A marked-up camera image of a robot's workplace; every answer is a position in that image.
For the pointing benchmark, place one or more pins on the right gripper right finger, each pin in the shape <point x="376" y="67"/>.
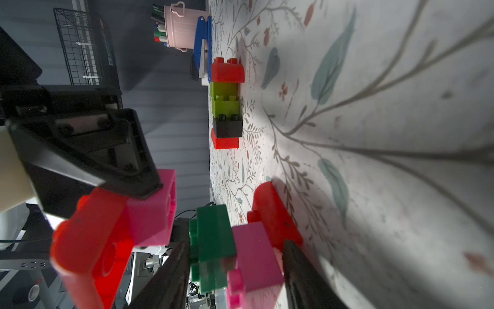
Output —
<point x="305" y="287"/>

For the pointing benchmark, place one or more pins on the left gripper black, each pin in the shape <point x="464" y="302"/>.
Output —
<point x="68" y="142"/>

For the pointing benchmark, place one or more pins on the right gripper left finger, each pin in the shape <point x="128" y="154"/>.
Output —
<point x="168" y="287"/>

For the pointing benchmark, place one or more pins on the magenta lego brick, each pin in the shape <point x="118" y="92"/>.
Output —
<point x="256" y="280"/>

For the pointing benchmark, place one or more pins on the dark green lego brick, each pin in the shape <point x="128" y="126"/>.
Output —
<point x="212" y="248"/>

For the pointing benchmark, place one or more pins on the pink lego brick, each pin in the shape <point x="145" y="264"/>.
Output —
<point x="151" y="220"/>

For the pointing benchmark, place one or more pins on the red lego brick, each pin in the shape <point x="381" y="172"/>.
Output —
<point x="224" y="143"/>
<point x="90" y="251"/>
<point x="227" y="71"/>
<point x="268" y="208"/>

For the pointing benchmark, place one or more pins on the black lego brick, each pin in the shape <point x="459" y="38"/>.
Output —
<point x="228" y="127"/>

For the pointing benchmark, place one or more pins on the lime green lego brick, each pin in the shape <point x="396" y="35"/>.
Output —
<point x="226" y="107"/>
<point x="224" y="90"/>

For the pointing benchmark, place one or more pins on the blue stapler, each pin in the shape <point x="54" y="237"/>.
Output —
<point x="201" y="59"/>

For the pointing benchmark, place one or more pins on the pink pen cup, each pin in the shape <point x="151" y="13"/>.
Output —
<point x="180" y="25"/>

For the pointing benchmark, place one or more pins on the black wire wall basket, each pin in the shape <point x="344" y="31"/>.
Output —
<point x="87" y="47"/>

